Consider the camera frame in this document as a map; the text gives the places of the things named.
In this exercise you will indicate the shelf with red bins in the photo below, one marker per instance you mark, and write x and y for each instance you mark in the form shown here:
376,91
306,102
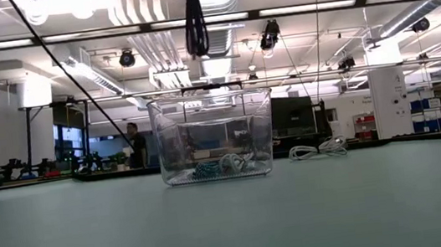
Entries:
365,119

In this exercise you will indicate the black table border rail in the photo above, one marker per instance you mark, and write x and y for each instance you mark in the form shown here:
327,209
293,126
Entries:
416,138

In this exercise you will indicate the black ceiling camera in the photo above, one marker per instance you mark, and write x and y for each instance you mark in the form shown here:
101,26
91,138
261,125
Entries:
346,63
270,35
420,25
127,59

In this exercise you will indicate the black overhead frame bar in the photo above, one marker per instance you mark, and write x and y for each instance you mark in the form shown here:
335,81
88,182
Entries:
360,1

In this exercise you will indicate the white pillar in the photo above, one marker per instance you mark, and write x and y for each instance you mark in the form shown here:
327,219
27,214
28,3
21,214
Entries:
387,94

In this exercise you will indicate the person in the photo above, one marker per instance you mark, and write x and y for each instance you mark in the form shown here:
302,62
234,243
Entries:
138,145

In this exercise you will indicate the black stand frame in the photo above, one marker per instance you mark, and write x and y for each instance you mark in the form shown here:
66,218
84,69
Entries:
29,134

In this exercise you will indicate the black background robot arms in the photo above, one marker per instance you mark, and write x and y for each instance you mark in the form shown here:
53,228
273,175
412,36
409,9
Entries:
11,168

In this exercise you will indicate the large black monitor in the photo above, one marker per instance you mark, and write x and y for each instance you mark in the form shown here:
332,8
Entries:
291,115

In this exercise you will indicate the black equipment post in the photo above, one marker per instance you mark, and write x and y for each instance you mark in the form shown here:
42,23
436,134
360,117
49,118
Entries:
323,119

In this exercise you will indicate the clear plastic bin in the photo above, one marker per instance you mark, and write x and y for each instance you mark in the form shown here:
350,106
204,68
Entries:
160,147

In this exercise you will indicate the corrugated silver ventilation duct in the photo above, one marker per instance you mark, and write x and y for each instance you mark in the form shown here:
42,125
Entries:
223,38

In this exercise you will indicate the grey horizontal frame rail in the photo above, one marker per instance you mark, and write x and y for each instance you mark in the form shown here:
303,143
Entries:
303,75

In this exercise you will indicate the smooth silver ceiling duct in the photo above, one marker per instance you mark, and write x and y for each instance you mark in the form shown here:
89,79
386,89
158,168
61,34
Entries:
414,17

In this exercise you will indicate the blue labelled storage bin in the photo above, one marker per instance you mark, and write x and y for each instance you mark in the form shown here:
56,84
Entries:
425,105

